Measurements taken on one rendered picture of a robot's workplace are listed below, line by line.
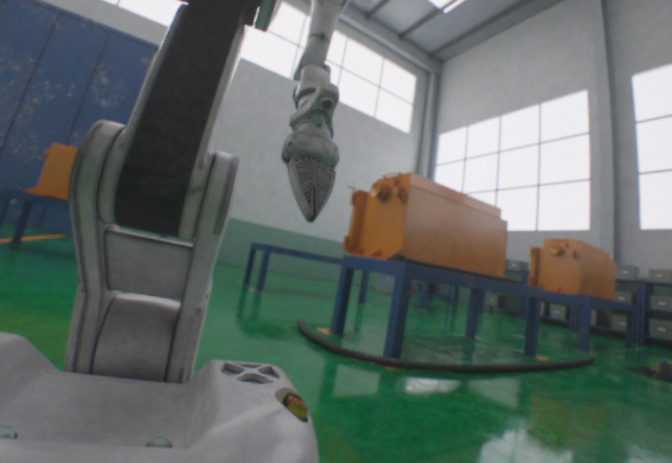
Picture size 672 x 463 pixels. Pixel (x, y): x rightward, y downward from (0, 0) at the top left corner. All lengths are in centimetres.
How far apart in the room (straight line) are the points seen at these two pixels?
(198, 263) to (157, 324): 22
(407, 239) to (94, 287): 209
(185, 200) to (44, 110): 861
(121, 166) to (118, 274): 25
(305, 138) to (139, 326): 49
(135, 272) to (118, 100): 833
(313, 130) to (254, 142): 853
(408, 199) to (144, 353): 207
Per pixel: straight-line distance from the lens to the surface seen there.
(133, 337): 76
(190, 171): 50
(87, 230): 58
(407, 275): 216
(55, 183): 476
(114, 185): 51
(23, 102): 921
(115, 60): 931
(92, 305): 74
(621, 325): 763
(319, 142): 58
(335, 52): 1151
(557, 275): 510
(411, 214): 250
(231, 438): 39
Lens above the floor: 55
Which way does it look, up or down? 12 degrees up
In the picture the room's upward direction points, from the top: 10 degrees clockwise
